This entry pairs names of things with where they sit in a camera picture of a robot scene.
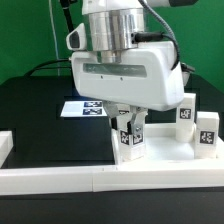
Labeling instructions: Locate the white sheet with markers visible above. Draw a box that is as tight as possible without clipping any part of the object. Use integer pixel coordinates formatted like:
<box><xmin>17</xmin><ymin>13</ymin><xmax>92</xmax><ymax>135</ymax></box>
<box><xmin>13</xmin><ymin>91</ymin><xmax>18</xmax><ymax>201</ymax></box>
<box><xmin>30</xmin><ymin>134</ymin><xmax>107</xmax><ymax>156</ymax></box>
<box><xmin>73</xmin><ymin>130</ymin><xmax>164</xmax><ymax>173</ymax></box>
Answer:
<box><xmin>61</xmin><ymin>101</ymin><xmax>106</xmax><ymax>118</ymax></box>

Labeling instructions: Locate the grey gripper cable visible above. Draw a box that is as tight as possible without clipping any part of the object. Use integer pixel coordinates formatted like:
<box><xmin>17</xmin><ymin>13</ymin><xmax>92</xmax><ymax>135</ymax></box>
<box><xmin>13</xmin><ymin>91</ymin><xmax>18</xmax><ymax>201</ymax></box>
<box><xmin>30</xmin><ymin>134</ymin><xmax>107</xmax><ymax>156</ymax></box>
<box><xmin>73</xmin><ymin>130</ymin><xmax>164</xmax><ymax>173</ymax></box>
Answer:
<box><xmin>134</xmin><ymin>0</ymin><xmax>196</xmax><ymax>73</ymax></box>

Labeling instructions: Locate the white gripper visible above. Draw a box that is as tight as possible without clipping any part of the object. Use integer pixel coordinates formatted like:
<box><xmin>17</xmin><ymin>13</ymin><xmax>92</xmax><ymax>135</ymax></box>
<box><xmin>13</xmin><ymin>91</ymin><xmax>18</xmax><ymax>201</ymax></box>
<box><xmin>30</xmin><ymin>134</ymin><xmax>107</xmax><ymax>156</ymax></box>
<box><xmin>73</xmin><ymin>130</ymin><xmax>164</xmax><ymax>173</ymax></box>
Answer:
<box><xmin>66</xmin><ymin>25</ymin><xmax>184</xmax><ymax>135</ymax></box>

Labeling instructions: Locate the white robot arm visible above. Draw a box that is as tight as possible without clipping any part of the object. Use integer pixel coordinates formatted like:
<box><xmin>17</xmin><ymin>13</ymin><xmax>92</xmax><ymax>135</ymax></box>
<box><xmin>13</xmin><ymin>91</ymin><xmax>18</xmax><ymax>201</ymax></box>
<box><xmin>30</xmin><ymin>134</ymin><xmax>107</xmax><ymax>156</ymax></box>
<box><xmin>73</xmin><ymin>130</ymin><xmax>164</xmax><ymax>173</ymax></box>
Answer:
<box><xmin>66</xmin><ymin>0</ymin><xmax>198</xmax><ymax>134</ymax></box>

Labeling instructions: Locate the white left fence piece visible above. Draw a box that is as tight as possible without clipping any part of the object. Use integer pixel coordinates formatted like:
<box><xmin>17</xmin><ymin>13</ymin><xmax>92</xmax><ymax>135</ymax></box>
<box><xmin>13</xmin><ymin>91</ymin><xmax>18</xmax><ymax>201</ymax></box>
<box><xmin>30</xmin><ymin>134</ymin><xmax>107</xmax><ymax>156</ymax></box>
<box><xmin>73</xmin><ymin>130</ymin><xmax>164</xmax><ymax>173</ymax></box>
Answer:
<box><xmin>0</xmin><ymin>131</ymin><xmax>13</xmax><ymax>167</ymax></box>

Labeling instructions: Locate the black hose at base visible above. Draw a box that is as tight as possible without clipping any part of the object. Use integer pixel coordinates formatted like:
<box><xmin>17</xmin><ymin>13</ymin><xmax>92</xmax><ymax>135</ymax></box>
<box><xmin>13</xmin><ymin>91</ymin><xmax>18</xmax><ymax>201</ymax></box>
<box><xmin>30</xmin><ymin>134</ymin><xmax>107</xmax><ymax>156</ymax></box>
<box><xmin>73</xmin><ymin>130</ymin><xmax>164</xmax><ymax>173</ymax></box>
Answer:
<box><xmin>59</xmin><ymin>0</ymin><xmax>77</xmax><ymax>34</ymax></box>

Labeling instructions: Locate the black cable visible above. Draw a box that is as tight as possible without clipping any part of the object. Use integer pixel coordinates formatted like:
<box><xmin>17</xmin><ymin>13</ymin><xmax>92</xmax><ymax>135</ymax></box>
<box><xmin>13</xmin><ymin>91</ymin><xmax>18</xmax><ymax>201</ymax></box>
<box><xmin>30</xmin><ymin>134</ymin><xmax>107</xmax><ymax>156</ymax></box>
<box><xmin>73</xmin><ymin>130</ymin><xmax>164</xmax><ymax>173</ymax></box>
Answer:
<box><xmin>23</xmin><ymin>58</ymin><xmax>73</xmax><ymax>78</ymax></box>

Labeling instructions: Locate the white square table top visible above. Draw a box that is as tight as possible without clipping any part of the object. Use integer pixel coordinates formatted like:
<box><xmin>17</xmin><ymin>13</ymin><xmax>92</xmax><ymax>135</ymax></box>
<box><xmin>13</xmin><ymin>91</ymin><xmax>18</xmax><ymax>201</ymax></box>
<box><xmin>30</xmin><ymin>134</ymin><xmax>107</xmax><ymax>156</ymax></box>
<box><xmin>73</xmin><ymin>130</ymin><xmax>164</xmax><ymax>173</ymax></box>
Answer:
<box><xmin>112</xmin><ymin>123</ymin><xmax>224</xmax><ymax>166</ymax></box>

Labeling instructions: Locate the white front fence bar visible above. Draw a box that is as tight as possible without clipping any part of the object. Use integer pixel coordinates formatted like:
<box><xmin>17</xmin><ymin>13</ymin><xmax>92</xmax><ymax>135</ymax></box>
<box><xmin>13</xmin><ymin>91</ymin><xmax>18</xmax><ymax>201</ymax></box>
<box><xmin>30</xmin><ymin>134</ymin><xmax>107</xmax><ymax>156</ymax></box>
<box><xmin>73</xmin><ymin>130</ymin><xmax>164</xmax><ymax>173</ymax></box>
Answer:
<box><xmin>0</xmin><ymin>160</ymin><xmax>224</xmax><ymax>196</ymax></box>

